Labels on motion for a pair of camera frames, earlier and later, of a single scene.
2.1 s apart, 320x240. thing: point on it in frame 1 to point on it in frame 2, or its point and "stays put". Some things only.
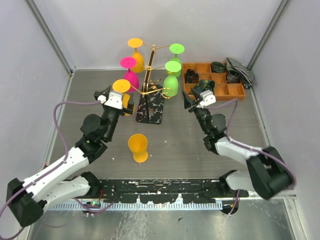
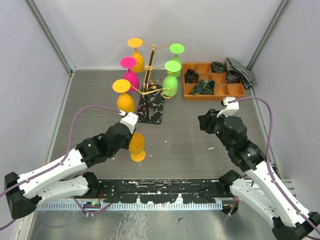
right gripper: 188,103 to 207,120
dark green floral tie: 218,67 stays put
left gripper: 129,110 to 127,145
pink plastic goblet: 128,62 stays put
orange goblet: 136,43 stays put
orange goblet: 123,86 stays put
